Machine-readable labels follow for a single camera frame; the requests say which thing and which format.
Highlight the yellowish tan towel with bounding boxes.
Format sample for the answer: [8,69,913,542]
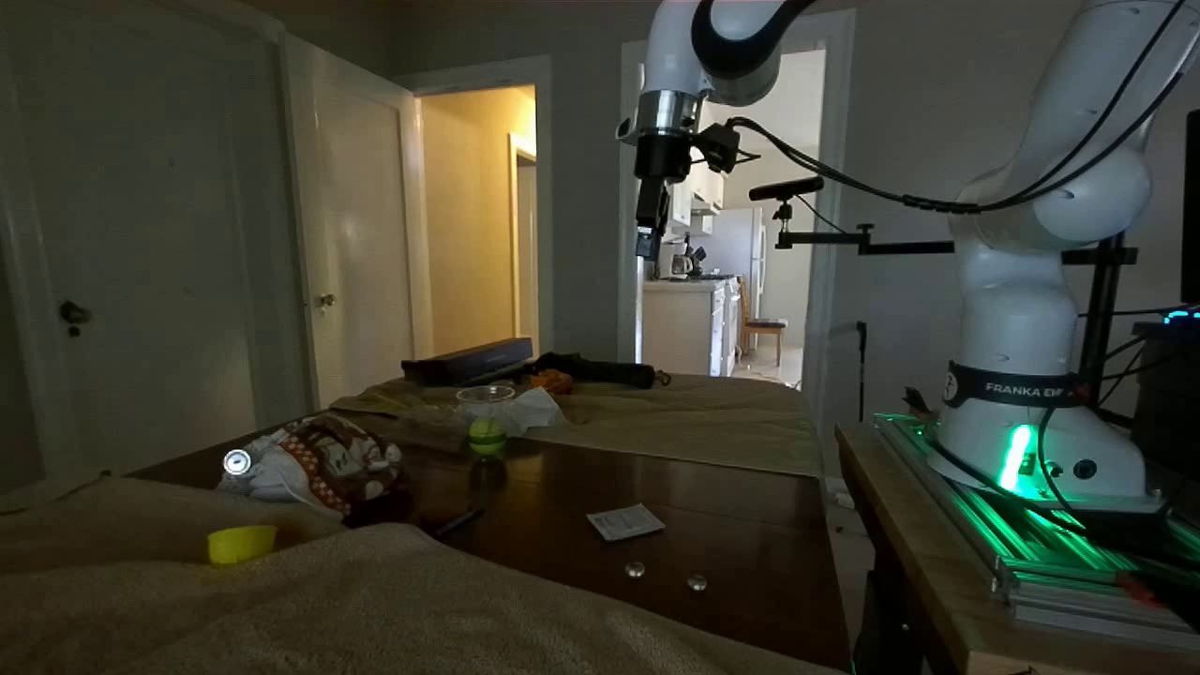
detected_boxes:
[326,370,825,484]

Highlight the black camera boom stand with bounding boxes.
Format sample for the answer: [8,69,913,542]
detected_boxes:
[746,174,1143,407]

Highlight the orange toy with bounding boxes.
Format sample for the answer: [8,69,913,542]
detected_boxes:
[521,361,580,396]

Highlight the beige towel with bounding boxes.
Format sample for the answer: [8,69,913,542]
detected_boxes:
[0,469,835,675]

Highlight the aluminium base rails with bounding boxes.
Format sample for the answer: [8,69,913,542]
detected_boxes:
[871,407,1200,630]

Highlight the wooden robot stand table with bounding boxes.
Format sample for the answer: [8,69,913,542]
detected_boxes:
[834,417,1200,675]

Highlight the black computer box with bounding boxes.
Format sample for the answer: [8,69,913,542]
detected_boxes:
[1129,312,1200,510]

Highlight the white door with dark knob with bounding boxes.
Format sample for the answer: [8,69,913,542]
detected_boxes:
[0,0,305,500]

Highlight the black case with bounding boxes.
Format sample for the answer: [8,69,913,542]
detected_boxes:
[398,334,536,394]

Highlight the wooden stool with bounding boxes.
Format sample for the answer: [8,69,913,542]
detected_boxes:
[740,316,793,370]

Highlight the white paper sachet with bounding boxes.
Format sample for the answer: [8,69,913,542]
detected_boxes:
[580,500,671,546]

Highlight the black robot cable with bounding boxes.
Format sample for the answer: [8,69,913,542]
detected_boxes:
[716,0,1200,216]

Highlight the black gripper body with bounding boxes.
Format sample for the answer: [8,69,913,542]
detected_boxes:
[629,130,698,236]

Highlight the white kitchen cabinet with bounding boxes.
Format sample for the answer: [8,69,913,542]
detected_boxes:
[641,272,746,384]

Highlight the small yellow cap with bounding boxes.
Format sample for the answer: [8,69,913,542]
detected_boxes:
[201,517,281,569]

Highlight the white open door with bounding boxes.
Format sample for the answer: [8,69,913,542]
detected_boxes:
[273,32,431,414]

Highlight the dark door knob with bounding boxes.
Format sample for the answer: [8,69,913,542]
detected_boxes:
[55,296,94,342]

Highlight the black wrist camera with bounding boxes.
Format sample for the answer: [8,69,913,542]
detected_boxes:
[694,117,760,176]

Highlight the black elongated object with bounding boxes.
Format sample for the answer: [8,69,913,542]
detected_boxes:
[556,351,663,394]

